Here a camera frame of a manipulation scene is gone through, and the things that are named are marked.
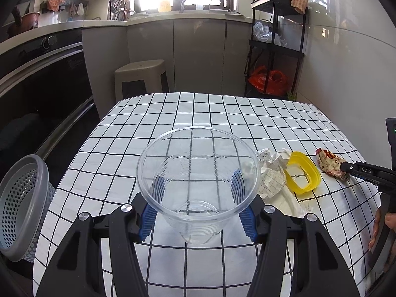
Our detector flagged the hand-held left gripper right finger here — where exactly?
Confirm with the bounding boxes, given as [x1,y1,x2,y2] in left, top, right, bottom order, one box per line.
[229,170,361,297]

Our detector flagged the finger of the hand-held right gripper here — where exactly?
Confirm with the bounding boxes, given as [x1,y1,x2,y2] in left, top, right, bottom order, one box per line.
[340,160,359,180]

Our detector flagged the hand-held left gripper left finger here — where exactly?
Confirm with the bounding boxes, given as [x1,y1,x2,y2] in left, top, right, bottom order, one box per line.
[35,175,167,297]

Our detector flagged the snack wrapper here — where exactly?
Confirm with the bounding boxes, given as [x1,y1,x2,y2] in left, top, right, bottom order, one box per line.
[316,148,351,181]

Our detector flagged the clear plastic cup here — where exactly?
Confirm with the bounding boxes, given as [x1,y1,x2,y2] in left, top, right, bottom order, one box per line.
[137,126,261,245]

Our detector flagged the grey perforated waste basket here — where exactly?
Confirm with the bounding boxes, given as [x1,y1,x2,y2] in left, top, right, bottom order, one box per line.
[0,154,57,262]

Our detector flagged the person's right hand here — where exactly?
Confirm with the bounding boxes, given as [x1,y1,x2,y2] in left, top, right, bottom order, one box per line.
[370,206,396,273]

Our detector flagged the white tissue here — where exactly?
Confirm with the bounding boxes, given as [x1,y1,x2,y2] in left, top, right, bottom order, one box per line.
[275,150,314,220]

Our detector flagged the crumpled checked paper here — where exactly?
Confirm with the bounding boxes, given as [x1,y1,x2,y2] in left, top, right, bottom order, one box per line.
[256,148,287,200]

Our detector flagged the white checked tablecloth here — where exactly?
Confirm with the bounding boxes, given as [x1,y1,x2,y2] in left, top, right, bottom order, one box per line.
[32,92,382,297]

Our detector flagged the orange plastic bag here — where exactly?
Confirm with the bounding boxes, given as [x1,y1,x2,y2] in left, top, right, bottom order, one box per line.
[249,66,288,96]

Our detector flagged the black metal shelf rack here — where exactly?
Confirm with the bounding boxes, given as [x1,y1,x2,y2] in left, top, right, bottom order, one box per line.
[244,0,310,99]

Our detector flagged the beige plastic stool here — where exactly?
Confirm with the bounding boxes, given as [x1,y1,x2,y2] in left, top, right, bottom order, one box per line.
[114,59,169,102]

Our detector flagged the crumpled transparent bag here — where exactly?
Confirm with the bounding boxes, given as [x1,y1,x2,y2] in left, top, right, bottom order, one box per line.
[253,21,287,46]

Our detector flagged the black built-in oven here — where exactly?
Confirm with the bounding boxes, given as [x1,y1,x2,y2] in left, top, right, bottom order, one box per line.
[0,32,99,168]

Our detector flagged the brown checked dishcloth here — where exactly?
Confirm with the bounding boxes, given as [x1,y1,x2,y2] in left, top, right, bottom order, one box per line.
[291,0,310,14]

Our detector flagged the grey kitchen cabinet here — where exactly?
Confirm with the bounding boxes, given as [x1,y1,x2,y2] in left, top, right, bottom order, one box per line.
[82,15,257,112]

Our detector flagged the chrome kitchen faucet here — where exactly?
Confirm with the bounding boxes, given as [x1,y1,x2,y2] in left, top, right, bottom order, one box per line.
[180,0,205,13]

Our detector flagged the copper cooking pot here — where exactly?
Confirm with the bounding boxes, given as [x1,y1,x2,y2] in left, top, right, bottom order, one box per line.
[8,6,41,36]

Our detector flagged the yellow plastic ring lid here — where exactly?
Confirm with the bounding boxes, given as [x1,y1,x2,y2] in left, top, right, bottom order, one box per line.
[285,151,321,195]

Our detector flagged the wall utensil rack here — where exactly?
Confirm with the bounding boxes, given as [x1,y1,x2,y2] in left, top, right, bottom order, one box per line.
[40,0,89,16]

